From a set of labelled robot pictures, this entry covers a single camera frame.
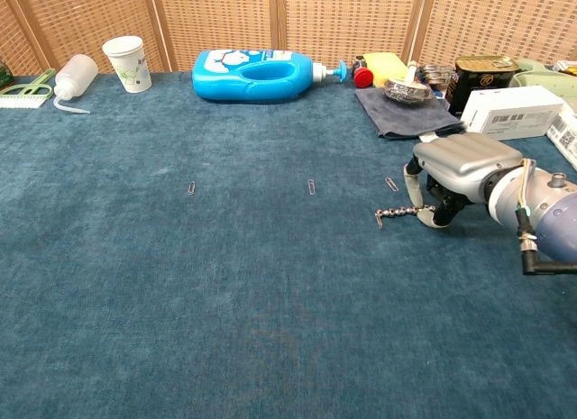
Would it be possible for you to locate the red black small bottle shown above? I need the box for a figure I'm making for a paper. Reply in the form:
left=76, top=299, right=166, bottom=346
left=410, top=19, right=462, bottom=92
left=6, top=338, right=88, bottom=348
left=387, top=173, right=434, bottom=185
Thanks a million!
left=352, top=55, right=375, bottom=89

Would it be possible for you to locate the yellow sponge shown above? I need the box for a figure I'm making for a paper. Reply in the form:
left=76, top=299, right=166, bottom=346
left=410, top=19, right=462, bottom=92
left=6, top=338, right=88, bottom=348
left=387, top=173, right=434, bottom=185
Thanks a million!
left=362, top=52, right=409, bottom=89

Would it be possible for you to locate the blue detergent pump bottle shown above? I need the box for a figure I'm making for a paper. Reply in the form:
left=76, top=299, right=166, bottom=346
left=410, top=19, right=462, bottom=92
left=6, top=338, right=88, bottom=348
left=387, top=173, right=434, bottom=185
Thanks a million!
left=191, top=49, right=348, bottom=105

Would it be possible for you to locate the sage green plastic scoop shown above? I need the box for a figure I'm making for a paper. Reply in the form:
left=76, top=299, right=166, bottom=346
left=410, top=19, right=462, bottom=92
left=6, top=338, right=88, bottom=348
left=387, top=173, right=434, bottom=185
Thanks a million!
left=508, top=58, right=577, bottom=105

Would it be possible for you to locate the green white hand brush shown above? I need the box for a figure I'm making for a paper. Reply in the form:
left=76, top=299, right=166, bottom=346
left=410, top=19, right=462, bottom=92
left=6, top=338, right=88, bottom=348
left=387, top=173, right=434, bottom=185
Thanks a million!
left=0, top=68, right=58, bottom=109

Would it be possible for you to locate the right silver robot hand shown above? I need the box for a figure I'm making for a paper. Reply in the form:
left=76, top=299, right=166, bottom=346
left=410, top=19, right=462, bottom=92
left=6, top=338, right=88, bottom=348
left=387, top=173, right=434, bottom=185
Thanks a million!
left=402, top=131, right=525, bottom=230

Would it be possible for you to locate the binder clips pack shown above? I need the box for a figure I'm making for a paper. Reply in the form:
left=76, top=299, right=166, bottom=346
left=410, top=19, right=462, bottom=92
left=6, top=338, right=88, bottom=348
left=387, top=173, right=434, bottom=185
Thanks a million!
left=417, top=63, right=457, bottom=100

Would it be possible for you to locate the gold black meat tin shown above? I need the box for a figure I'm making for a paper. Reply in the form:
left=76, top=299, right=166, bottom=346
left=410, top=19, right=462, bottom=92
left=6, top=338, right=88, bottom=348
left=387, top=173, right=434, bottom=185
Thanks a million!
left=447, top=55, right=520, bottom=118

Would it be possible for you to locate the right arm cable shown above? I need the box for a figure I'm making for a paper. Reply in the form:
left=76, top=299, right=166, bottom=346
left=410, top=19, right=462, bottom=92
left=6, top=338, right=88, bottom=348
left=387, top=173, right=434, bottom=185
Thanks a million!
left=513, top=157, right=577, bottom=276

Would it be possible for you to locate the white cardboard box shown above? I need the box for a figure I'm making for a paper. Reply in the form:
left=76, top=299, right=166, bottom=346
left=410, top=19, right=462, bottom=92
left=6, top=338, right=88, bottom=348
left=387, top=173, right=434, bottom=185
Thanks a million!
left=459, top=85, right=564, bottom=142

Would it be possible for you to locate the grey microfibre cloth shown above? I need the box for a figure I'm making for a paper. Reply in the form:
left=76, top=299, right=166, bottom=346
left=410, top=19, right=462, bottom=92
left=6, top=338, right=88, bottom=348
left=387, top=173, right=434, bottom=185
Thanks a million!
left=353, top=86, right=465, bottom=141

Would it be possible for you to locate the white paper cup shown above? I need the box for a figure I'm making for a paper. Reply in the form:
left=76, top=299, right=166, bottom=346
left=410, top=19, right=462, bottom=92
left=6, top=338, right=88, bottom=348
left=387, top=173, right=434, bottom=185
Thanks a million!
left=101, top=35, right=153, bottom=95

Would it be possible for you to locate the white squeeze wash bottle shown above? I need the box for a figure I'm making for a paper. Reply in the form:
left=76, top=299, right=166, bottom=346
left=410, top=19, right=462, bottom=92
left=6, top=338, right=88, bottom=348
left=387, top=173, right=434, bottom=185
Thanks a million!
left=52, top=53, right=99, bottom=115

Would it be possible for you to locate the long pastel tissue pack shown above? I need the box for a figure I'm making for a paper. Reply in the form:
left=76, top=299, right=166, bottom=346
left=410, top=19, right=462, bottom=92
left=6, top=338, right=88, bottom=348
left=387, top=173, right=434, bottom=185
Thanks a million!
left=545, top=113, right=577, bottom=172

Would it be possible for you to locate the wicker folding screen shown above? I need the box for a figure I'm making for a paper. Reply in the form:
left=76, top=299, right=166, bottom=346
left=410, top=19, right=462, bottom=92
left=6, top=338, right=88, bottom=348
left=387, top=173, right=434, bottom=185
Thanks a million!
left=0, top=0, right=577, bottom=76

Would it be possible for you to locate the blue table carpet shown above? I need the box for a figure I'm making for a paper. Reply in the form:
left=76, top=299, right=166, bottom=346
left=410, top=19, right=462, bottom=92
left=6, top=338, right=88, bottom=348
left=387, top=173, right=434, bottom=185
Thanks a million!
left=0, top=71, right=577, bottom=419

